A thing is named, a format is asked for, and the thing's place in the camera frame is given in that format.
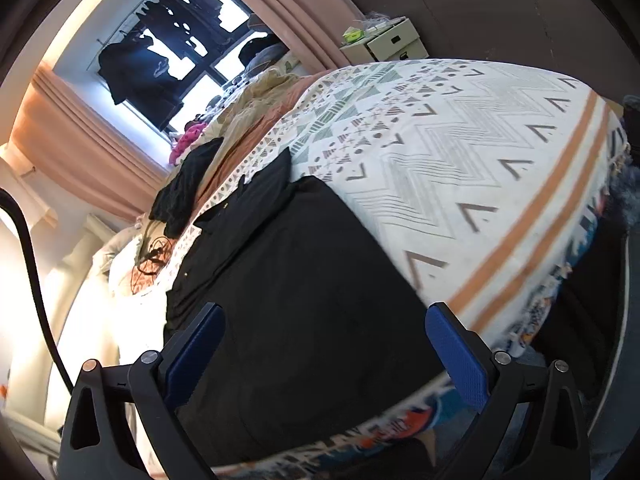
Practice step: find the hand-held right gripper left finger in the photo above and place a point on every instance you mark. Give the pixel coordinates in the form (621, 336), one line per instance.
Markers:
(192, 355)

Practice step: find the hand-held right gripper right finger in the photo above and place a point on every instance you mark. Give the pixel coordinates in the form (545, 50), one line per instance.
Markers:
(457, 357)

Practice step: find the black jacket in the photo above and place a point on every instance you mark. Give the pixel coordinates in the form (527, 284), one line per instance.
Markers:
(300, 310)

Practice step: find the row of hanging dark clothes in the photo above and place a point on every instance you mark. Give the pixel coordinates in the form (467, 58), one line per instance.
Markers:
(135, 75)

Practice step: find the cream padded headboard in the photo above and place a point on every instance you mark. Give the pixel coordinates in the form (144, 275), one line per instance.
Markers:
(90, 310)

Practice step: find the grey white pillow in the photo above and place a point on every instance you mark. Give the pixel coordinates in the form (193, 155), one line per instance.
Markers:
(112, 250)

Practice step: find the black knit garment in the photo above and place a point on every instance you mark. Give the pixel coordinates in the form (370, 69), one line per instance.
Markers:
(185, 190)

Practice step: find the patterned bed with bedspread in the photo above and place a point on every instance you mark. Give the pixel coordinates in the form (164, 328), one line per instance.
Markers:
(450, 160)

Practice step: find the pink cloth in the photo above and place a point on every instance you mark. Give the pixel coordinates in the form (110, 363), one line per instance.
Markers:
(187, 140)

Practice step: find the pink brown bed sheet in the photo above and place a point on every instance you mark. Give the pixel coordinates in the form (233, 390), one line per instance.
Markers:
(260, 130)

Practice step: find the black framed window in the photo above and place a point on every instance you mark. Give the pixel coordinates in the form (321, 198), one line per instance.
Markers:
(200, 90)

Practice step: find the beige quilt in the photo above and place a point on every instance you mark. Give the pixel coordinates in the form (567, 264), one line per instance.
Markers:
(260, 95)

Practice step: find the grey cushion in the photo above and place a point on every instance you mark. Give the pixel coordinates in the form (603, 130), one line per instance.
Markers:
(272, 57)

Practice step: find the black bag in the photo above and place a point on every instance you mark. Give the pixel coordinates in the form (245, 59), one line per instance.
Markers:
(255, 47)

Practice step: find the white bedside cabinet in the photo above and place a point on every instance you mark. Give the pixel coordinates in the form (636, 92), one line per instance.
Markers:
(395, 42)

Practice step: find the small green item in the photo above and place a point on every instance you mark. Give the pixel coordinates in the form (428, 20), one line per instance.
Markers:
(352, 36)

